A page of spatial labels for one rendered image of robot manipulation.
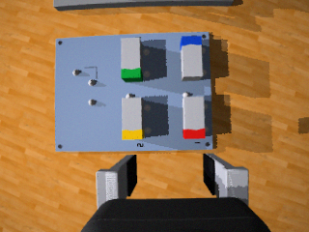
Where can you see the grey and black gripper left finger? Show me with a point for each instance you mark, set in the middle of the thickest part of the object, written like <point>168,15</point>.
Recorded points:
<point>117,182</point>

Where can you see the grey metal block with yellow end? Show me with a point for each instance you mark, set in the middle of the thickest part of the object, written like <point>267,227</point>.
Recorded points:
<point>133,118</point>

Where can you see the grey metal blank with green end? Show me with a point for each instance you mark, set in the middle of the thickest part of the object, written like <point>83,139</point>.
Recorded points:
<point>132,60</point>

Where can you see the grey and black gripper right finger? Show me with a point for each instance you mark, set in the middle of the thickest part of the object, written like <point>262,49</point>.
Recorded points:
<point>225,180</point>

